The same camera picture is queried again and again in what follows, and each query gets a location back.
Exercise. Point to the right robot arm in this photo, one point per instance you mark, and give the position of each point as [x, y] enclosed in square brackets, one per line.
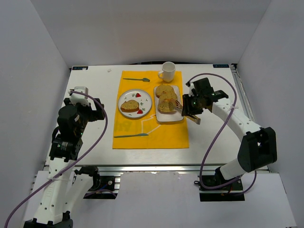
[257, 144]

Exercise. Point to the white ceramic mug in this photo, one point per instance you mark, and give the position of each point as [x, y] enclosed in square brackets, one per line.
[167, 72]

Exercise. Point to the left table logo sticker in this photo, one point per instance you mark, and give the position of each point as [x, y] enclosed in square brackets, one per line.
[79, 68]

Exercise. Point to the round watermelon pattern plate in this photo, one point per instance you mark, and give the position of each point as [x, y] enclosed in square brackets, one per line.
[142, 97]

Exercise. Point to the teal plastic knife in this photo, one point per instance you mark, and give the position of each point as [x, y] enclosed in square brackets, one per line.
[132, 135]

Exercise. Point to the right table logo sticker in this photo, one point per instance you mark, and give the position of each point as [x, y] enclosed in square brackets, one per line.
[221, 66]

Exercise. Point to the teal plastic fork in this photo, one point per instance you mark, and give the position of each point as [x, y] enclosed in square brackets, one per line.
[138, 79]

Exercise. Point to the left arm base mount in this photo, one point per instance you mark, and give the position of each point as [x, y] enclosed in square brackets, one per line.
[103, 186]

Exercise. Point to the aluminium table frame rail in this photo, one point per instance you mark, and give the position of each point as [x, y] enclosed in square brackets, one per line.
[118, 170]

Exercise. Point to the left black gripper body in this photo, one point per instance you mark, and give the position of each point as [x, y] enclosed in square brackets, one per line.
[95, 112]

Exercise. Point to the table logo sticker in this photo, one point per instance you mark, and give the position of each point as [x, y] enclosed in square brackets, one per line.
[79, 68]
[221, 66]

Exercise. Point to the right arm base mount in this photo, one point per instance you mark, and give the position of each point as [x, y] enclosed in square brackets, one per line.
[229, 193]

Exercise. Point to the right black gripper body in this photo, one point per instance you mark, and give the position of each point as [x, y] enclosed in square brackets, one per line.
[190, 106]

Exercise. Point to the white rectangular tray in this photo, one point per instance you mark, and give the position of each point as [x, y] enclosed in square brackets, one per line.
[165, 117]

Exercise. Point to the bread slice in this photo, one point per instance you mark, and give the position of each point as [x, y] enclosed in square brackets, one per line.
[130, 106]
[167, 105]
[167, 96]

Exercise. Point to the bread slice nearest mug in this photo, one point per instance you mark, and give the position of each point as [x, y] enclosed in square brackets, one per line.
[161, 89]

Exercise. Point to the yellow cloth placemat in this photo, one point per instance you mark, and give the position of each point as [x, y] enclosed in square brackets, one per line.
[160, 135]

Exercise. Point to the metal serving tongs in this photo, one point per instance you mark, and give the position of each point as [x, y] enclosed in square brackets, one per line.
[176, 105]

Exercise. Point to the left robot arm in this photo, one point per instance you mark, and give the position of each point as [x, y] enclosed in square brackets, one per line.
[58, 200]

